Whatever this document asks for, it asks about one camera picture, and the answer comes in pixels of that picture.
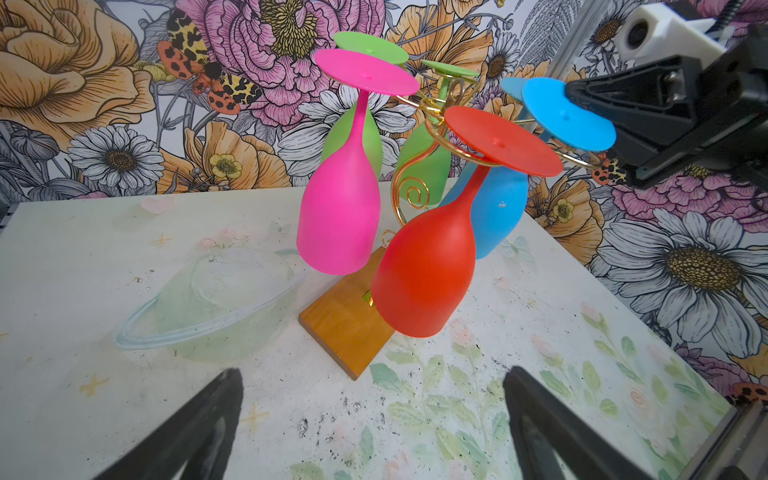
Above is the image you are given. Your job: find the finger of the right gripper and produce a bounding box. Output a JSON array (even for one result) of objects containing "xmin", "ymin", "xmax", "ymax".
[{"xmin": 565, "ymin": 55, "xmax": 702, "ymax": 189}]

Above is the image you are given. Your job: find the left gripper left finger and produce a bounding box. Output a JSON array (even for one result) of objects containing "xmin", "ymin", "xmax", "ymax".
[{"xmin": 97, "ymin": 368, "xmax": 244, "ymax": 479}]

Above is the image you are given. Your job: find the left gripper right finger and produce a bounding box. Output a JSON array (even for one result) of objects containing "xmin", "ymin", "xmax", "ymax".
[{"xmin": 503, "ymin": 366, "xmax": 649, "ymax": 479}]

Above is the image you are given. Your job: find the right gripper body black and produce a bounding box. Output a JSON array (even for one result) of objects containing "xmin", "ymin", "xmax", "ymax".
[{"xmin": 684, "ymin": 24, "xmax": 767, "ymax": 174}]

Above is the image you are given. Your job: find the blue wine glass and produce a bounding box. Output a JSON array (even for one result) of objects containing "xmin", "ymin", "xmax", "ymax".
[
  {"xmin": 447, "ymin": 77, "xmax": 617, "ymax": 259},
  {"xmin": 500, "ymin": 77, "xmax": 528, "ymax": 102}
]

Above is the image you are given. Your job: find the red wine glass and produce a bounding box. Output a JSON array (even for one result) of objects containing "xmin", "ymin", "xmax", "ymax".
[{"xmin": 371, "ymin": 106, "xmax": 563, "ymax": 338}]

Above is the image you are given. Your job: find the right green wine glass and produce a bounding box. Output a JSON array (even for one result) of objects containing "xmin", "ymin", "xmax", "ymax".
[{"xmin": 395, "ymin": 60, "xmax": 478, "ymax": 208}]

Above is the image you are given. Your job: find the green wine glass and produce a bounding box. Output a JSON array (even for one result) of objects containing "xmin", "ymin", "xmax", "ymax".
[
  {"xmin": 320, "ymin": 31, "xmax": 410, "ymax": 181},
  {"xmin": 395, "ymin": 60, "xmax": 478, "ymax": 208}
]

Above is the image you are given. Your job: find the pink wine glass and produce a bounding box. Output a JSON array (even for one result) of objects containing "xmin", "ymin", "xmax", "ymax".
[{"xmin": 296, "ymin": 49, "xmax": 420, "ymax": 275}]

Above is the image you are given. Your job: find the left green wine glass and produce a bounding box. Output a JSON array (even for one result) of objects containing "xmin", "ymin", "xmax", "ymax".
[{"xmin": 320, "ymin": 31, "xmax": 410, "ymax": 181}]

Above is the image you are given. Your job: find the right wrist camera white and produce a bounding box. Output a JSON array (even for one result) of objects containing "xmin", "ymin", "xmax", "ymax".
[{"xmin": 615, "ymin": 1, "xmax": 726, "ymax": 68}]

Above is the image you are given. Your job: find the right aluminium frame post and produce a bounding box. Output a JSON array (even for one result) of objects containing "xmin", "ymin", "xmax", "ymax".
[{"xmin": 546, "ymin": 0, "xmax": 610, "ymax": 80}]

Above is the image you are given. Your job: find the gold wire rack wooden base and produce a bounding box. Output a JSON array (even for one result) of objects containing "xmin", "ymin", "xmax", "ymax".
[{"xmin": 298, "ymin": 77, "xmax": 601, "ymax": 382}]

